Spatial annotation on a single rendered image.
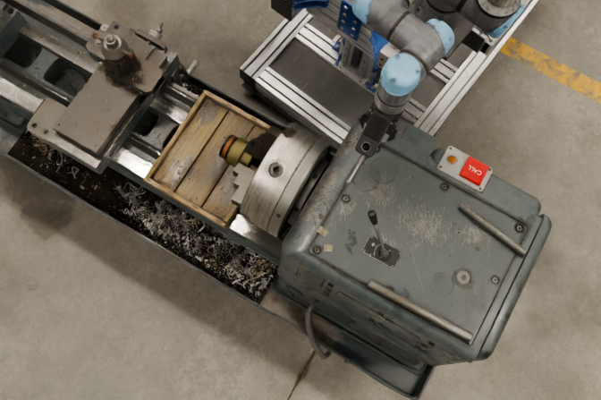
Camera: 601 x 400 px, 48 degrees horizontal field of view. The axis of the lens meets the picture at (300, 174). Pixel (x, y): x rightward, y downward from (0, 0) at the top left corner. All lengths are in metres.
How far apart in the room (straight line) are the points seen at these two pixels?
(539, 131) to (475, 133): 0.31
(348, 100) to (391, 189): 1.26
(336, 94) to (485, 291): 1.47
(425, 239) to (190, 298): 1.46
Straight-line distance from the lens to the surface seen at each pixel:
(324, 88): 3.02
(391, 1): 1.47
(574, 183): 3.37
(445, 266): 1.77
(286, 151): 1.81
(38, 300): 3.13
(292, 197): 1.79
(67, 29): 2.49
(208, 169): 2.17
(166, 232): 2.43
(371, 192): 1.77
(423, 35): 1.44
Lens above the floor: 2.94
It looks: 72 degrees down
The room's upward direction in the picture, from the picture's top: 8 degrees clockwise
